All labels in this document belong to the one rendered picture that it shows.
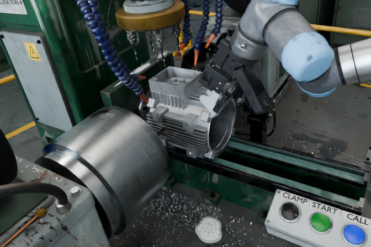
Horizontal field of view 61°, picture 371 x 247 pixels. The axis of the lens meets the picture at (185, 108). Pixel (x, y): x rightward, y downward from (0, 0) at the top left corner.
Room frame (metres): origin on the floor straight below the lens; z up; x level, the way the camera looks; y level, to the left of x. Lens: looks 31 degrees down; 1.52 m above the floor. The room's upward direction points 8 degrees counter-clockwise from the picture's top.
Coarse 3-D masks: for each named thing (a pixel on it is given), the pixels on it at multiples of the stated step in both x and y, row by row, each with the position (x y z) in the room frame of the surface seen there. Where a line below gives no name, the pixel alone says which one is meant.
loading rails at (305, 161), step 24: (240, 144) 0.75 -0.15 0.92; (264, 144) 0.72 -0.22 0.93; (192, 168) 0.71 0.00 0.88; (216, 168) 0.66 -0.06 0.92; (240, 168) 0.65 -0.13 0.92; (264, 168) 0.69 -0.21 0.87; (288, 168) 0.65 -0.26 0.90; (312, 168) 0.61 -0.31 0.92; (336, 168) 0.60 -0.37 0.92; (216, 192) 0.67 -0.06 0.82; (240, 192) 0.62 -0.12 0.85; (264, 192) 0.58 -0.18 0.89; (312, 192) 0.53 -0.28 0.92; (336, 192) 0.57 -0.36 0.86; (360, 192) 0.54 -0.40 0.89; (264, 216) 0.56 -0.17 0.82
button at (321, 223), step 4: (312, 216) 0.35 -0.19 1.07; (316, 216) 0.34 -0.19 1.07; (320, 216) 0.34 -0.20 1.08; (324, 216) 0.34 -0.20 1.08; (312, 220) 0.34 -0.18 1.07; (316, 220) 0.34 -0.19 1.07; (320, 220) 0.34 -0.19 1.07; (324, 220) 0.34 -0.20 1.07; (328, 220) 0.33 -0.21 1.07; (312, 224) 0.33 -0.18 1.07; (316, 224) 0.33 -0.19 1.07; (320, 224) 0.33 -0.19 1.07; (324, 224) 0.33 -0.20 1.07; (328, 224) 0.33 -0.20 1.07; (316, 228) 0.33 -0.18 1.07; (320, 228) 0.33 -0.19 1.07; (324, 228) 0.32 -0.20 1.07; (328, 228) 0.32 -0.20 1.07
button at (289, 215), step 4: (284, 204) 0.38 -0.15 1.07; (288, 204) 0.38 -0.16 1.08; (292, 204) 0.37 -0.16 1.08; (284, 208) 0.37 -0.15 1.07; (288, 208) 0.37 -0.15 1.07; (292, 208) 0.37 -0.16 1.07; (296, 208) 0.36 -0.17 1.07; (284, 212) 0.36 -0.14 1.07; (288, 212) 0.36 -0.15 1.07; (292, 212) 0.36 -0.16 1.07; (296, 212) 0.36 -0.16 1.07; (284, 216) 0.36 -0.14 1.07; (288, 216) 0.36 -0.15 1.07; (292, 216) 0.35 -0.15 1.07; (296, 216) 0.35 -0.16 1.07; (288, 220) 0.35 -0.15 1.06; (292, 220) 0.35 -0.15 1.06
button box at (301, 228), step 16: (288, 192) 0.40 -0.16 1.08; (272, 208) 0.38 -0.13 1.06; (304, 208) 0.37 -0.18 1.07; (320, 208) 0.36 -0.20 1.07; (336, 208) 0.35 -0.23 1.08; (272, 224) 0.36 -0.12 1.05; (288, 224) 0.35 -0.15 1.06; (304, 224) 0.34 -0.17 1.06; (336, 224) 0.33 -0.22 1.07; (368, 224) 0.32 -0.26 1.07; (288, 240) 0.35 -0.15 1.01; (304, 240) 0.32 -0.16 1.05; (320, 240) 0.31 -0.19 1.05; (336, 240) 0.31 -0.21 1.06; (368, 240) 0.30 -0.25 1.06
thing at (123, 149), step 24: (96, 120) 0.59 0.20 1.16; (120, 120) 0.59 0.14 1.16; (48, 144) 0.55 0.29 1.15; (72, 144) 0.52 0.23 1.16; (96, 144) 0.52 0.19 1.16; (120, 144) 0.53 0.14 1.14; (144, 144) 0.55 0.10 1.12; (48, 168) 0.51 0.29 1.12; (72, 168) 0.47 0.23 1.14; (96, 168) 0.47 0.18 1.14; (120, 168) 0.49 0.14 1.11; (144, 168) 0.51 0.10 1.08; (168, 168) 0.56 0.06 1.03; (96, 192) 0.44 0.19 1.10; (120, 192) 0.45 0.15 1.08; (144, 192) 0.49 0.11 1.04; (120, 216) 0.44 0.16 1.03
